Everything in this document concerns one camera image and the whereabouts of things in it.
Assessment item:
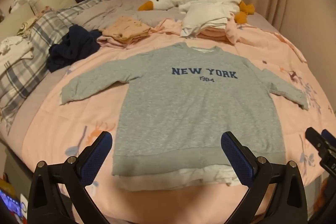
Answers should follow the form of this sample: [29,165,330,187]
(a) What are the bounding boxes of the cream pillow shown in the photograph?
[29,0,76,14]

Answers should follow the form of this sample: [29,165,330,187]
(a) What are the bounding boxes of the grey printed sweatshirt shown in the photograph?
[61,42,309,191]

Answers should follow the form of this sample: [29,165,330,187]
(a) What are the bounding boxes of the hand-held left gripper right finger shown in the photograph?
[221,131,308,224]

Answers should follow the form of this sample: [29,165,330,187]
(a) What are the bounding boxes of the folded pink clothes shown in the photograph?
[196,26,229,40]

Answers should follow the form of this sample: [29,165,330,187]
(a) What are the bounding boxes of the small plaid pillow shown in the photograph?
[52,0,103,28]

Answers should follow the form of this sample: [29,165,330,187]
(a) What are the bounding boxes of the white patterned cloth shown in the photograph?
[0,35,34,62]

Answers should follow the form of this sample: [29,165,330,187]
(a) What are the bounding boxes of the folded white clothes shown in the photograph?
[181,2,231,37]

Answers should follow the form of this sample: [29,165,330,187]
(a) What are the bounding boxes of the pink printed duvet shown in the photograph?
[21,17,336,224]

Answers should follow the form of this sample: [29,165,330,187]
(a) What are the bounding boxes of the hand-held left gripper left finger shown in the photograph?
[28,131,113,224]

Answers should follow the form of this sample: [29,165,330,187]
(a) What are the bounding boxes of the large plaid pillow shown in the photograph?
[0,11,72,132]

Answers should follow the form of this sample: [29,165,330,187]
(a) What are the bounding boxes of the device with lit screen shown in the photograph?
[0,187,28,224]

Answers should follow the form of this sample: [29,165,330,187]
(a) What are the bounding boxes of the crumpled navy clothes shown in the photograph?
[47,25,103,73]

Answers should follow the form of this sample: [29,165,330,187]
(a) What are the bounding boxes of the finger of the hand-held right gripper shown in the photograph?
[322,129,336,147]
[305,127,332,159]

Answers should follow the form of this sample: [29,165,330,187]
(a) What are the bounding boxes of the folded peach clothes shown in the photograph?
[101,17,152,43]

